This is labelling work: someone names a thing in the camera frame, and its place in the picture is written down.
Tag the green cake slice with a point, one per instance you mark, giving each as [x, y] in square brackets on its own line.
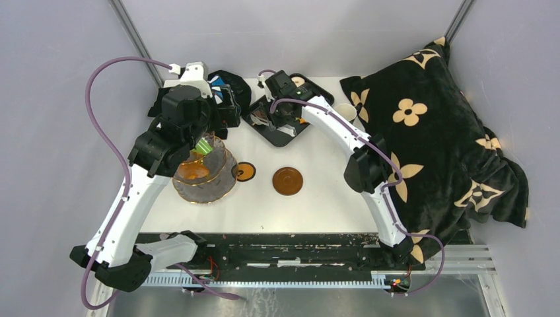
[203, 147]

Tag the black paper cup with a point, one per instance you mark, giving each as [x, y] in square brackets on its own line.
[347, 111]

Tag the brown round coaster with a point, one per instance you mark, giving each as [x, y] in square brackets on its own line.
[287, 181]

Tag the white ring donut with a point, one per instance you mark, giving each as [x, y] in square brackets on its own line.
[298, 81]

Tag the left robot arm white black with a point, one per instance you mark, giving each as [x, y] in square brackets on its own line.
[113, 254]

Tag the black flower-print cloth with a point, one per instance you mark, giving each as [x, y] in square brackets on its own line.
[241, 90]

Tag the black floral blanket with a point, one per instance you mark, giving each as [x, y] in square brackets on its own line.
[448, 168]

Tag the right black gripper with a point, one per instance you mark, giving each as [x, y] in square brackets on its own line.
[269, 117]

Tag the metal tongs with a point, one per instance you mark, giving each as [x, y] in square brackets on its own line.
[274, 126]

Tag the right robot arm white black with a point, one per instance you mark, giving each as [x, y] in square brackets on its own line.
[367, 172]

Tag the black serving tray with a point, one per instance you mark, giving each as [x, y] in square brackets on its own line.
[276, 138]

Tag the orange black round coaster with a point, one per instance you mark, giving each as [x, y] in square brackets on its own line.
[245, 171]

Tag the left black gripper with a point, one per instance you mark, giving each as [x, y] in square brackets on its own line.
[232, 111]

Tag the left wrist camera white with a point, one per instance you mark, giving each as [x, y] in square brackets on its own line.
[194, 75]

